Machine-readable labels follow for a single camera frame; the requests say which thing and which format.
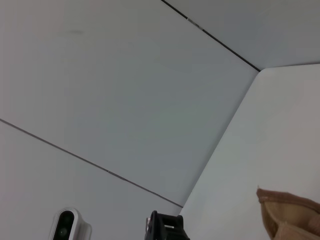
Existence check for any khaki canvas food bag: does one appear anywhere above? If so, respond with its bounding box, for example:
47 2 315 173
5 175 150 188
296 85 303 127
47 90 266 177
256 185 320 240

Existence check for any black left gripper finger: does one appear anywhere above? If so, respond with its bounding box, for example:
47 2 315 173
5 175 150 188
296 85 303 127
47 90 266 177
144 210 191 240

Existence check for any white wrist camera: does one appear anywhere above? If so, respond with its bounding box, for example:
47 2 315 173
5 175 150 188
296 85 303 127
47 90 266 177
48 206 93 240

